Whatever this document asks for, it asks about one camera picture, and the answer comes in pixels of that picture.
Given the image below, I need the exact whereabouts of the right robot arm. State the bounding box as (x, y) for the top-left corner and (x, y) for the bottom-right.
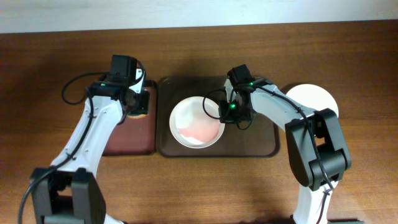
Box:
(223, 78), (352, 223)

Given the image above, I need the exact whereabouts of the small black red tray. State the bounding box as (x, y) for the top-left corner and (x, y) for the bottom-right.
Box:
(103, 80), (157, 156)

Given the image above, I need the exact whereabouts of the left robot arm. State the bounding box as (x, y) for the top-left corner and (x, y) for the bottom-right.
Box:
(25, 81), (149, 224)

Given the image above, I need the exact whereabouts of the white plate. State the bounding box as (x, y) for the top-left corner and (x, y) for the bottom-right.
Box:
(286, 84), (339, 117)
(169, 96), (225, 149)

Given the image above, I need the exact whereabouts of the green orange sponge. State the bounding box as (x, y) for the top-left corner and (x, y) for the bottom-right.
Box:
(127, 114), (147, 119)

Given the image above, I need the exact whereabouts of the dark brown serving tray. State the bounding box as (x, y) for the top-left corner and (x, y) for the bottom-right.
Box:
(155, 77), (280, 157)

